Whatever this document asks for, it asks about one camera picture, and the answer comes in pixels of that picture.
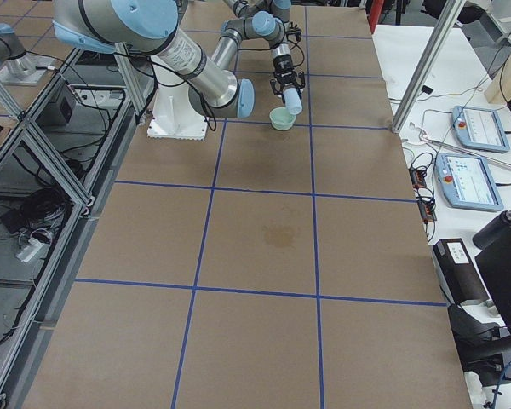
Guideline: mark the black computer monitor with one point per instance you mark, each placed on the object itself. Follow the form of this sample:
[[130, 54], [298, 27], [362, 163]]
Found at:
[[494, 265]]

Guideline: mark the blue paper cup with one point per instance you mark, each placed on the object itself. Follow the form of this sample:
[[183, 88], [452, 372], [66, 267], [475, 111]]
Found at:
[[292, 101]]

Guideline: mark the aluminium frame post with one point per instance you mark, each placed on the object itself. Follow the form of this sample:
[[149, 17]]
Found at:
[[436, 41]]

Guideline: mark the black orange usb hub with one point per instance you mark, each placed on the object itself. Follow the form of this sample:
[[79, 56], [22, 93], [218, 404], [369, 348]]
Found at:
[[424, 195]]

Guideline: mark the near blue teach pendant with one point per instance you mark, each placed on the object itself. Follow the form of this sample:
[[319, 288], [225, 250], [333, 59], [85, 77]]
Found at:
[[467, 182]]

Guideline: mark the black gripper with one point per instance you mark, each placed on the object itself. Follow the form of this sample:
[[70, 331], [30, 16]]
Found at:
[[284, 65]]

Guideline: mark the far blue teach pendant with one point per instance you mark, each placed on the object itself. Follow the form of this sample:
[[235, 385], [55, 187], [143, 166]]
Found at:
[[480, 129]]

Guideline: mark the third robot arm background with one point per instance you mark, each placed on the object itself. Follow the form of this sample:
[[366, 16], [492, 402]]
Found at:
[[17, 65]]

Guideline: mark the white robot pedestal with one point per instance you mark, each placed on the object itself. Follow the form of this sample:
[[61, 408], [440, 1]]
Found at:
[[172, 114]]

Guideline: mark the long metal rod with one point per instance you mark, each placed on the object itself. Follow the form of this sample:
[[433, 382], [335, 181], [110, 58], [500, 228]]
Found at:
[[425, 140]]

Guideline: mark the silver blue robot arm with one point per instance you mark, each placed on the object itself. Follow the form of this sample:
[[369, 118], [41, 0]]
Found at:
[[152, 28]]

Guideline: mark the blue teach pendant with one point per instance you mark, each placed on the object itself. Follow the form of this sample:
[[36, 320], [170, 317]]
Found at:
[[480, 129], [467, 182]]

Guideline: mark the small black square pad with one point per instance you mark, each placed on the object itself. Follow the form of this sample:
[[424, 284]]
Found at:
[[427, 90]]

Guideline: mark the black box white label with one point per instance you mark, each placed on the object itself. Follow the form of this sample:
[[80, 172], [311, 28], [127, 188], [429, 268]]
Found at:
[[462, 281]]

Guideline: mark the white power strip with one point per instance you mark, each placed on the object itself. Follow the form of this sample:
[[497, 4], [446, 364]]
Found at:
[[29, 250]]

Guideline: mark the black water bottle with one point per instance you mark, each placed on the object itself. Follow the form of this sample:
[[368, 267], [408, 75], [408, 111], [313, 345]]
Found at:
[[492, 230]]

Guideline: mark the green ceramic bowl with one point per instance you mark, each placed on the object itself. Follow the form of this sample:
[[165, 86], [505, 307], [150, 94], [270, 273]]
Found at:
[[281, 119]]

